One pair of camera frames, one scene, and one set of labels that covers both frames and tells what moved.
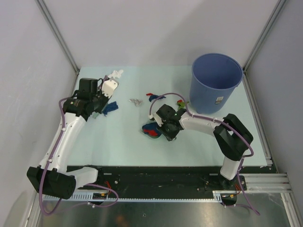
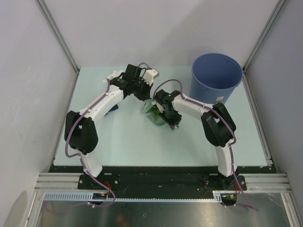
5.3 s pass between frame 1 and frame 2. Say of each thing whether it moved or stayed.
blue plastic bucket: stayed
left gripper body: moved
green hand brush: moved
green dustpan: moved
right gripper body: moved
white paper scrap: stayed
